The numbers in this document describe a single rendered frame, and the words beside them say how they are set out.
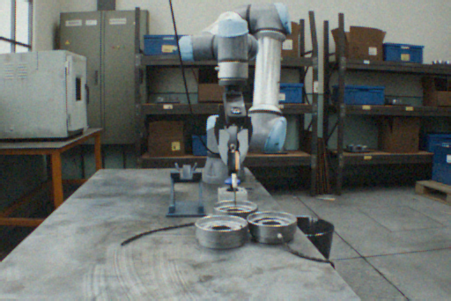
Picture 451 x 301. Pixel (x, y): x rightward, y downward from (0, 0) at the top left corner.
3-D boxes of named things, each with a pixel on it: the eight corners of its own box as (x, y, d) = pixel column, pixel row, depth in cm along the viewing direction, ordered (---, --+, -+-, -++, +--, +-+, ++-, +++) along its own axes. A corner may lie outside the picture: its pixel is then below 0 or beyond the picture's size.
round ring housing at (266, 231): (240, 231, 92) (241, 212, 91) (286, 227, 94) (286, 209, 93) (253, 246, 81) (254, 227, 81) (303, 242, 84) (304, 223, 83)
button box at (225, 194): (247, 209, 108) (247, 191, 108) (220, 210, 108) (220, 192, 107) (243, 201, 116) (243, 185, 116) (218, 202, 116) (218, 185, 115)
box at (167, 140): (191, 157, 438) (190, 121, 433) (144, 157, 429) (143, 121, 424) (187, 151, 477) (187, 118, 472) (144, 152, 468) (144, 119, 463)
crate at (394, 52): (406, 65, 492) (407, 48, 489) (424, 64, 454) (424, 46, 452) (371, 63, 484) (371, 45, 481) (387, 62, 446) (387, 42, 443)
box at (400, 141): (424, 153, 464) (425, 116, 458) (385, 154, 459) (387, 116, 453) (406, 149, 507) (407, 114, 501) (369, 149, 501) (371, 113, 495)
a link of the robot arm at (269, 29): (244, 154, 147) (255, 12, 155) (286, 156, 143) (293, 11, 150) (234, 149, 136) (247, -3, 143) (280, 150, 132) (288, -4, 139)
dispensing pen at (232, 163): (230, 202, 99) (227, 139, 106) (229, 208, 102) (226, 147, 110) (239, 201, 99) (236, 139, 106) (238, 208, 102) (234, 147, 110)
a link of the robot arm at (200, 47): (224, 3, 154) (173, 33, 113) (252, 2, 150) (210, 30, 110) (227, 32, 159) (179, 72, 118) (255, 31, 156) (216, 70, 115)
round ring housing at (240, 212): (254, 216, 103) (254, 199, 103) (261, 228, 93) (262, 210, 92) (210, 216, 102) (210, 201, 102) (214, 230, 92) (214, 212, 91)
